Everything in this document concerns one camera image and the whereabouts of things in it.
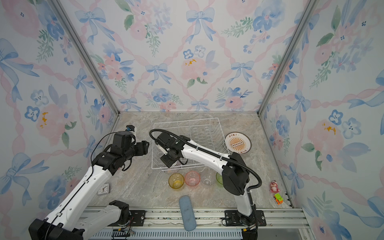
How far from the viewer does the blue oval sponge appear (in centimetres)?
71

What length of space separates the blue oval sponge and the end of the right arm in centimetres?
21

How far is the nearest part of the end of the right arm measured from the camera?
0.58 metres
